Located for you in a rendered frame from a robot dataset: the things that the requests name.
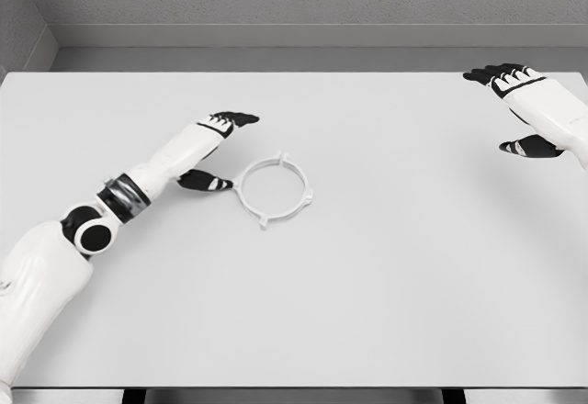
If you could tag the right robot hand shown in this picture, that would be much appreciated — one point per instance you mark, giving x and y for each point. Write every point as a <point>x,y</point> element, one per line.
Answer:
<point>544,105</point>

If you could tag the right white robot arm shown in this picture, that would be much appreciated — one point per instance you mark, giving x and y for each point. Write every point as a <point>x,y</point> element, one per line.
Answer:
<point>582,131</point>

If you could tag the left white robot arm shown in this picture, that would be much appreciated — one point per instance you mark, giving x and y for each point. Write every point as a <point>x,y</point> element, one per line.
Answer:
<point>43,266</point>

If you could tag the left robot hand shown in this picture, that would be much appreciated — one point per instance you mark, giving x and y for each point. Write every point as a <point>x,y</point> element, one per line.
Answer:
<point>195,144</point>

